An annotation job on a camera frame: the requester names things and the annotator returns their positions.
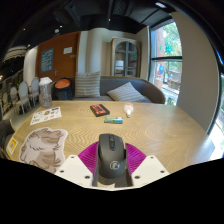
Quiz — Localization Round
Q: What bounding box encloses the upright striped cushion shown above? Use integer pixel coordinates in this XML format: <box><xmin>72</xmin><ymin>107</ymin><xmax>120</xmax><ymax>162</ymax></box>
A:
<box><xmin>73</xmin><ymin>71</ymin><xmax>102</xmax><ymax>99</ymax></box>

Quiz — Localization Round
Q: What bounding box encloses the black bag orange top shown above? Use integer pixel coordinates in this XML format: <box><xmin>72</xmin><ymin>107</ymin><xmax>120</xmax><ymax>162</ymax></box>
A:
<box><xmin>53</xmin><ymin>77</ymin><xmax>74</xmax><ymax>101</ymax></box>

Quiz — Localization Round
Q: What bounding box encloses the black computer mouse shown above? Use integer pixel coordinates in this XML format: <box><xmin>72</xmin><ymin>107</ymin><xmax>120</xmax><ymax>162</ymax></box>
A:
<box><xmin>97</xmin><ymin>133</ymin><xmax>128</xmax><ymax>179</ymax></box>

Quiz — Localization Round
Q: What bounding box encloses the group of white chairs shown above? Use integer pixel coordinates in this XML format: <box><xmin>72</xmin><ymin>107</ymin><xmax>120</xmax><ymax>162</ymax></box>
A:
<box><xmin>1</xmin><ymin>77</ymin><xmax>40</xmax><ymax>116</ymax></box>

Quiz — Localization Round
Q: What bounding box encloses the small green teal pack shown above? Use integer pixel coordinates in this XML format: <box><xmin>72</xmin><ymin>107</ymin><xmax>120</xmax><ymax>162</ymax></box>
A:
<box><xmin>103</xmin><ymin>115</ymin><xmax>124</xmax><ymax>125</ymax></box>

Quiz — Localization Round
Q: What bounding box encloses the black box orange label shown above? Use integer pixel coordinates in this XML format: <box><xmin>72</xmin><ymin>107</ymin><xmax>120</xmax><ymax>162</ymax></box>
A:
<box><xmin>89</xmin><ymin>103</ymin><xmax>111</xmax><ymax>118</ymax></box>

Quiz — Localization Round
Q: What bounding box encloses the arched glass-door cabinet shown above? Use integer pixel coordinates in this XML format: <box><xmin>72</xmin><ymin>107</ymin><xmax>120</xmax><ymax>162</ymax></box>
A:
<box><xmin>110</xmin><ymin>37</ymin><xmax>141</xmax><ymax>78</ymax></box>

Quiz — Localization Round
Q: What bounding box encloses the blue poster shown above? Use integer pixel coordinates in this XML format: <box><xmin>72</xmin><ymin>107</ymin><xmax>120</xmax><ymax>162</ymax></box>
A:
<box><xmin>40</xmin><ymin>48</ymin><xmax>55</xmax><ymax>74</ymax></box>

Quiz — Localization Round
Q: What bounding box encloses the small white pink tube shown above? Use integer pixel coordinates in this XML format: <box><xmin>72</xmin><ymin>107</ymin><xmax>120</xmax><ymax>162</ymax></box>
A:
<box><xmin>123</xmin><ymin>102</ymin><xmax>135</xmax><ymax>118</ymax></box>

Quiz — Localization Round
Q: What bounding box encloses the white sticker sheet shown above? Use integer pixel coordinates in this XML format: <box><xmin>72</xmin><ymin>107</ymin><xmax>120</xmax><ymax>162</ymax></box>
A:
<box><xmin>29</xmin><ymin>106</ymin><xmax>63</xmax><ymax>126</ymax></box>

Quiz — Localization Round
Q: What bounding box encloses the brown wooden door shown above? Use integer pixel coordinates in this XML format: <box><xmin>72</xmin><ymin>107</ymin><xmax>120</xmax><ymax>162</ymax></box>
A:
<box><xmin>35</xmin><ymin>31</ymin><xmax>81</xmax><ymax>83</ymax></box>

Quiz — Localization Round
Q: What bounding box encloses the clear shaker bottle white lid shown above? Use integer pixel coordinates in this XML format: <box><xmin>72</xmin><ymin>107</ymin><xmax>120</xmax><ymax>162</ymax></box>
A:
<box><xmin>38</xmin><ymin>76</ymin><xmax>54</xmax><ymax>109</ymax></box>

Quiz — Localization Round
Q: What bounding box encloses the large black-framed window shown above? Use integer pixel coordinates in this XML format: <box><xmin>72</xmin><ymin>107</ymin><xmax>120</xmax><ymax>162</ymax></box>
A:
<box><xmin>148</xmin><ymin>21</ymin><xmax>184</xmax><ymax>107</ymax></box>

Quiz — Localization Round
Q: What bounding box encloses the dark tufted armchair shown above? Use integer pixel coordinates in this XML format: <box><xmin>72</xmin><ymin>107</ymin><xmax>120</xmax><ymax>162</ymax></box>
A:
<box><xmin>0</xmin><ymin>119</ymin><xmax>16</xmax><ymax>148</ymax></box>

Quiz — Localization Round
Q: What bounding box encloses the flat-lying striped cushion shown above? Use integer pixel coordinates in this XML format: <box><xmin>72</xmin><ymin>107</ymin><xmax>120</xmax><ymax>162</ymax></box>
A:
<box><xmin>106</xmin><ymin>82</ymin><xmax>147</xmax><ymax>103</ymax></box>

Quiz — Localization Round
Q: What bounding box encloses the grey curved sofa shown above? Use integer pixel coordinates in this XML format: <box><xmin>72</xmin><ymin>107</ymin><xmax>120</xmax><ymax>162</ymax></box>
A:
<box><xmin>53</xmin><ymin>75</ymin><xmax>166</xmax><ymax>104</ymax></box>

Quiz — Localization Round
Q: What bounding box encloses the yellow square code card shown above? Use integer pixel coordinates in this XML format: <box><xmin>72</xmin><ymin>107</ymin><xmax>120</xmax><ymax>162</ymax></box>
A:
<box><xmin>5</xmin><ymin>137</ymin><xmax>19</xmax><ymax>156</ymax></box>

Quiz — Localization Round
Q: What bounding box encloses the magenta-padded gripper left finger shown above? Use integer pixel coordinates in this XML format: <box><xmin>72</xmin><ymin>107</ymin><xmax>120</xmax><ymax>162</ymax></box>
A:
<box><xmin>54</xmin><ymin>141</ymin><xmax>101</xmax><ymax>188</ymax></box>

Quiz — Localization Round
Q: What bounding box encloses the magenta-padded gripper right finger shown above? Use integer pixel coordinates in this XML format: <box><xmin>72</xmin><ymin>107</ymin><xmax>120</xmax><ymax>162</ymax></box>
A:
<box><xmin>124</xmin><ymin>142</ymin><xmax>170</xmax><ymax>188</ymax></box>

